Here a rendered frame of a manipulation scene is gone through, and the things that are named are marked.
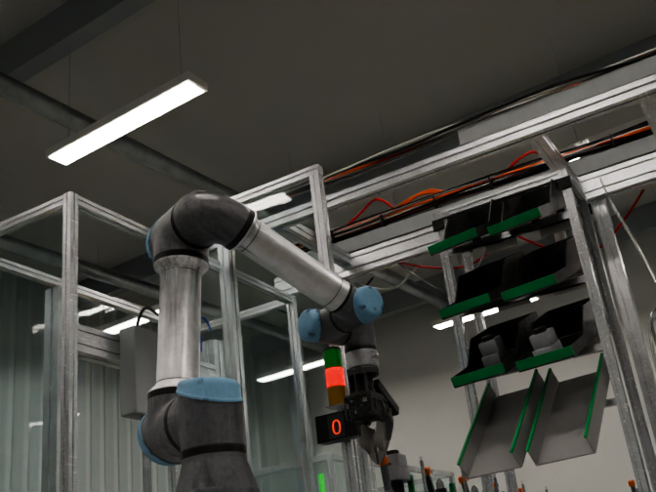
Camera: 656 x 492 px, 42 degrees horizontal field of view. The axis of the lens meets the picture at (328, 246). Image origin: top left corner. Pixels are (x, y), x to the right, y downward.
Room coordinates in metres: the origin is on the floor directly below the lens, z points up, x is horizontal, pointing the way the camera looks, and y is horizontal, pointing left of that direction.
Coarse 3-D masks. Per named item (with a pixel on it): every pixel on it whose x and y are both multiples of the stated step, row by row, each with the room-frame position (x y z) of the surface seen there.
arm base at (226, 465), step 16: (192, 448) 1.48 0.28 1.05; (208, 448) 1.48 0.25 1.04; (224, 448) 1.48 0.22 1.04; (240, 448) 1.51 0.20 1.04; (192, 464) 1.48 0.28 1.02; (208, 464) 1.47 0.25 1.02; (224, 464) 1.48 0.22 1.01; (240, 464) 1.50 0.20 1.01; (192, 480) 1.47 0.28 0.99; (208, 480) 1.47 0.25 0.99; (224, 480) 1.47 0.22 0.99; (240, 480) 1.49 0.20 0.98
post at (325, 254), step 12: (312, 180) 2.23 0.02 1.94; (312, 192) 2.23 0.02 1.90; (324, 192) 2.24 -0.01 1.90; (312, 204) 2.23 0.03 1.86; (324, 204) 2.24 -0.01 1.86; (324, 216) 2.23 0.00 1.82; (324, 228) 2.22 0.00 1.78; (324, 240) 2.22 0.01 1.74; (324, 252) 2.22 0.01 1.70; (324, 264) 2.23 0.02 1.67; (348, 444) 2.22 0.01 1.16; (348, 456) 2.23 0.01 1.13; (348, 468) 2.23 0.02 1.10; (348, 480) 2.23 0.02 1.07; (360, 480) 2.24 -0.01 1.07
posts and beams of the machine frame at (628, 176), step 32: (608, 96) 2.19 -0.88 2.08; (640, 96) 2.17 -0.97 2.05; (512, 128) 2.33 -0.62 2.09; (544, 128) 2.29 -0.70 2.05; (448, 160) 2.43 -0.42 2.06; (544, 160) 2.49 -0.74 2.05; (640, 160) 2.64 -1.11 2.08; (352, 192) 2.60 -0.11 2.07; (384, 192) 2.58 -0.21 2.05; (608, 192) 2.71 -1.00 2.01; (352, 256) 3.17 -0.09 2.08; (384, 256) 3.11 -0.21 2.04; (416, 256) 3.07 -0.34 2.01
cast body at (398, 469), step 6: (390, 450) 2.01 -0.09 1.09; (396, 450) 2.01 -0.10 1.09; (390, 456) 2.00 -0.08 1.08; (396, 456) 1.99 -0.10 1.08; (402, 456) 2.01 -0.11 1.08; (390, 462) 2.00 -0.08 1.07; (396, 462) 1.99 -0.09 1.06; (402, 462) 2.01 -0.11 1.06; (390, 468) 1.99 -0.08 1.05; (396, 468) 1.98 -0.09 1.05; (402, 468) 2.00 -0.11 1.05; (408, 468) 2.03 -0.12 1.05; (390, 474) 1.99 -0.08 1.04; (396, 474) 1.98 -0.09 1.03; (402, 474) 2.00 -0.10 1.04; (408, 474) 2.03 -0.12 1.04; (390, 480) 1.99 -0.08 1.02; (408, 480) 2.03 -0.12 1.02
